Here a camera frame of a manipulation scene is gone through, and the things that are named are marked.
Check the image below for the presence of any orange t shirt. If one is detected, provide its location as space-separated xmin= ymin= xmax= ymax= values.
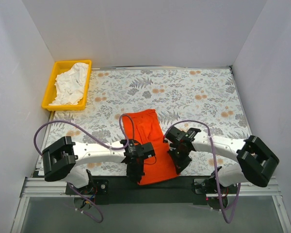
xmin=122 ymin=109 xmax=178 ymax=185

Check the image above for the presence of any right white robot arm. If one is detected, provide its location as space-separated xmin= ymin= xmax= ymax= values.
xmin=164 ymin=126 xmax=279 ymax=193

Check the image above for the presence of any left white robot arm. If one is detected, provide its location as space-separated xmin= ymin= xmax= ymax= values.
xmin=42 ymin=136 xmax=155 ymax=194

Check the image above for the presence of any floral table mat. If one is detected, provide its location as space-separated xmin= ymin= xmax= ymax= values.
xmin=38 ymin=68 xmax=261 ymax=177

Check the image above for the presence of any white t shirt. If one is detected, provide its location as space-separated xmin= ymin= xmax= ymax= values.
xmin=48 ymin=62 xmax=89 ymax=106

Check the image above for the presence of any yellow plastic bin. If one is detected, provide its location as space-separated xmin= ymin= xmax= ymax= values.
xmin=42 ymin=60 xmax=92 ymax=111

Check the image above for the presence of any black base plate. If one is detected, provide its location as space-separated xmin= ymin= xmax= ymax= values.
xmin=65 ymin=175 xmax=240 ymax=206

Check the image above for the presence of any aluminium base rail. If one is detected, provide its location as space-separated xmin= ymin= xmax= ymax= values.
xmin=21 ymin=176 xmax=281 ymax=197

